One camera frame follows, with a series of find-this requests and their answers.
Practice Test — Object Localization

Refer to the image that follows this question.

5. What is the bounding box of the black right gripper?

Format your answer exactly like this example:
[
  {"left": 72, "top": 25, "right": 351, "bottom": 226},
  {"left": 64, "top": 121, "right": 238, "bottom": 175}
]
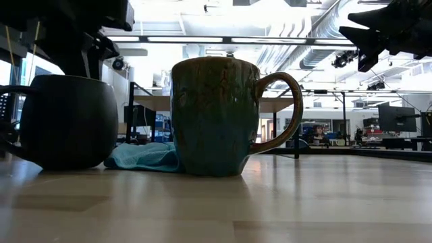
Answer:
[{"left": 339, "top": 0, "right": 432, "bottom": 58}]

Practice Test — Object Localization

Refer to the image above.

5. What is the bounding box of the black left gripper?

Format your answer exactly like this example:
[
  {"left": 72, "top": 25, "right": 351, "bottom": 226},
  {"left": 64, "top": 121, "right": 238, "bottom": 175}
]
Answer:
[{"left": 0, "top": 0, "right": 135, "bottom": 80}]

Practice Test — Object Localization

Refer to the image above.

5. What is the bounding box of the black mug green inside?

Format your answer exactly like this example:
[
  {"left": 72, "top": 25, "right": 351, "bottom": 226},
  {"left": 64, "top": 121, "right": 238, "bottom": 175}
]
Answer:
[{"left": 0, "top": 74, "right": 119, "bottom": 171}]

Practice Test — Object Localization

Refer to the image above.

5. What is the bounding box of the brown teal glazed mug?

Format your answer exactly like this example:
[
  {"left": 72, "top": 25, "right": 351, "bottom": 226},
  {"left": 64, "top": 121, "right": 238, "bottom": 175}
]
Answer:
[{"left": 170, "top": 55, "right": 304, "bottom": 178}]

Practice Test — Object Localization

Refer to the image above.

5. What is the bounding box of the round black ceiling spotlight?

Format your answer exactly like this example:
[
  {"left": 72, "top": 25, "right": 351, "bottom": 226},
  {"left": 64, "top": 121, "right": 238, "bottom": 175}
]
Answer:
[{"left": 112, "top": 56, "right": 126, "bottom": 71}]

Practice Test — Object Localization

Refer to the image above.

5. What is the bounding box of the black ceiling fixture cluster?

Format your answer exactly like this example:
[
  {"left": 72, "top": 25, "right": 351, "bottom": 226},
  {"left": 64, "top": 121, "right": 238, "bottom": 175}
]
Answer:
[{"left": 332, "top": 49, "right": 360, "bottom": 69}]

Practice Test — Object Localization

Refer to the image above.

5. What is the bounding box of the black screen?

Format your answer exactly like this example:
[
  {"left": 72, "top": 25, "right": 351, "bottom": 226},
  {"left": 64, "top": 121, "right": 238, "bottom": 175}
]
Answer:
[{"left": 124, "top": 105, "right": 157, "bottom": 128}]

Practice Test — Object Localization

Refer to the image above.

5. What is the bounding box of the black computer monitor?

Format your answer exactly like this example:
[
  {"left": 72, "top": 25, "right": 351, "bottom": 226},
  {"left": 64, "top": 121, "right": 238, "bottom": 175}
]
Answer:
[{"left": 377, "top": 103, "right": 418, "bottom": 133}]

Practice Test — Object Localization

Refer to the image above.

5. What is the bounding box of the long ceiling light bar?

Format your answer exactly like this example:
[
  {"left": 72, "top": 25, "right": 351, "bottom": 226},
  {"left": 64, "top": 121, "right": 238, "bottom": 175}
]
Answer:
[{"left": 104, "top": 35, "right": 355, "bottom": 45}]

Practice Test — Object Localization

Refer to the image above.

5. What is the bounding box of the blue microfibre cloth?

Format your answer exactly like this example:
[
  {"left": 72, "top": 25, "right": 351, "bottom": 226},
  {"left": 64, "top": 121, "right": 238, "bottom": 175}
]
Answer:
[{"left": 103, "top": 141, "right": 185, "bottom": 173}]

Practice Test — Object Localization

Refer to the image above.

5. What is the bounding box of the person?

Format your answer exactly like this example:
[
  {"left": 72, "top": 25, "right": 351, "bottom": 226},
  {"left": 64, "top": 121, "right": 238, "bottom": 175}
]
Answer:
[{"left": 312, "top": 124, "right": 327, "bottom": 144}]

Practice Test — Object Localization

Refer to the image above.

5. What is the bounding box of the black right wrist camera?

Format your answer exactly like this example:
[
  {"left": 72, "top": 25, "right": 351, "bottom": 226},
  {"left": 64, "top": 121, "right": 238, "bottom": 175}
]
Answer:
[{"left": 357, "top": 50, "right": 379, "bottom": 73}]

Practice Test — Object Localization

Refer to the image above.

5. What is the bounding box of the wooden shelf black metal frame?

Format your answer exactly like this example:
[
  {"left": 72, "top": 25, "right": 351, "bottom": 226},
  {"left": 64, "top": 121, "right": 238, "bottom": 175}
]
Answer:
[{"left": 126, "top": 82, "right": 302, "bottom": 159}]

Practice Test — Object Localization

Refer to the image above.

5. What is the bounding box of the black aluminium rig frame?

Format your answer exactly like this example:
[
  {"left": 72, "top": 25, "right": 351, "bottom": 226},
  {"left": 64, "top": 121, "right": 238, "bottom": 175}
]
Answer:
[{"left": 266, "top": 145, "right": 432, "bottom": 163}]

